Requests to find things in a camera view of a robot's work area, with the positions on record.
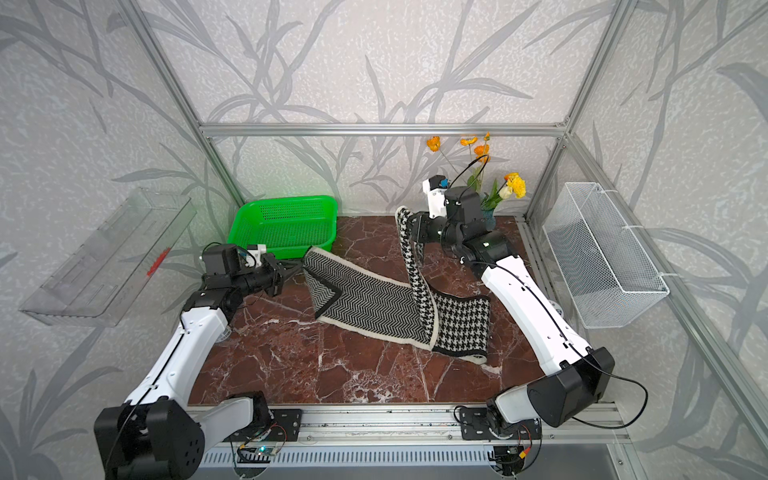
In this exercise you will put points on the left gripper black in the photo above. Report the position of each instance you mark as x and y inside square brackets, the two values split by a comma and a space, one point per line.
[275, 268]

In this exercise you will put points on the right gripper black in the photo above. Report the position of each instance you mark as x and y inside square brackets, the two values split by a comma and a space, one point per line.
[418, 226]

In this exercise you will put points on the black white patterned scarf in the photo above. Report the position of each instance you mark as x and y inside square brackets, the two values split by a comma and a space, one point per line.
[413, 313]

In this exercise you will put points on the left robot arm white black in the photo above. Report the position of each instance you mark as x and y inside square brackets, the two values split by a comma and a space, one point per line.
[152, 435]

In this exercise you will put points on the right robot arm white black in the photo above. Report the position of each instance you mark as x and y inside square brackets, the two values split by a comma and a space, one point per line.
[575, 374]

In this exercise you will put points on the green plastic basket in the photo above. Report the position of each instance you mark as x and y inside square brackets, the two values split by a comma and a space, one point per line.
[288, 227]

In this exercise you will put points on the blue glass vase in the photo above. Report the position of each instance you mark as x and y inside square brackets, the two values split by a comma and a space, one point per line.
[490, 221]

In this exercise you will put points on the red item in tray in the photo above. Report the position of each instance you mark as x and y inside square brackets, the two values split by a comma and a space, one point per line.
[158, 262]

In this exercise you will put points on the small tin can right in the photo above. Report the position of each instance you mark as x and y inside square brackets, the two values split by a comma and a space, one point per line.
[557, 307]

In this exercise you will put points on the left circuit board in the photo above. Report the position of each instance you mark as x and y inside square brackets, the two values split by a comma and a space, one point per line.
[258, 454]

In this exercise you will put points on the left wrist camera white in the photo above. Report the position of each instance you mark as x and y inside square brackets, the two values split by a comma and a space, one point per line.
[255, 254]

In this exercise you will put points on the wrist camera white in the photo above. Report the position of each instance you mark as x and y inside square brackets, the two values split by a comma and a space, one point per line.
[434, 188]
[255, 254]

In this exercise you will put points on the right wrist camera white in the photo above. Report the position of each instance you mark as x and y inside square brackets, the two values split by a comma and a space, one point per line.
[434, 188]

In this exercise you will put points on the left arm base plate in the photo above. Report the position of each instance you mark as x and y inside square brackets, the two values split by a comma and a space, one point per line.
[284, 427]

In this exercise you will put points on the clear plastic wall tray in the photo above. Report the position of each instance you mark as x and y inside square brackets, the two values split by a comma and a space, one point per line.
[97, 284]

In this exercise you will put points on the aluminium front rail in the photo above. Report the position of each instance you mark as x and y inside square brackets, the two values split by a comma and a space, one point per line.
[433, 424]

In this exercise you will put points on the white wire mesh basket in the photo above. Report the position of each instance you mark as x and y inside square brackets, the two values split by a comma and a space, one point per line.
[608, 273]

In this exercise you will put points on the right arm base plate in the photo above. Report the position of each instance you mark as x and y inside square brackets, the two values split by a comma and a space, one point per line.
[478, 423]

